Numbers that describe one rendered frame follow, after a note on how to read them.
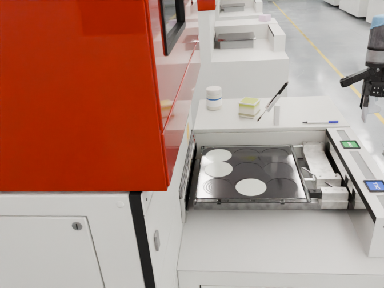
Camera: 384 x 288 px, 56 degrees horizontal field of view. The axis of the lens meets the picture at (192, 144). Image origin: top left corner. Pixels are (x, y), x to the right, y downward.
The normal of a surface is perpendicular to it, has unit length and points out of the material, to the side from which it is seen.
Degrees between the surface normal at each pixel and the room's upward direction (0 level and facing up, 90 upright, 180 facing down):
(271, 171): 0
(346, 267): 0
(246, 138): 90
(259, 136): 90
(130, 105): 90
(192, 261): 0
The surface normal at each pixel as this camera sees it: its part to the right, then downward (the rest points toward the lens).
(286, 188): -0.07, -0.89
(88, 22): -0.09, 0.47
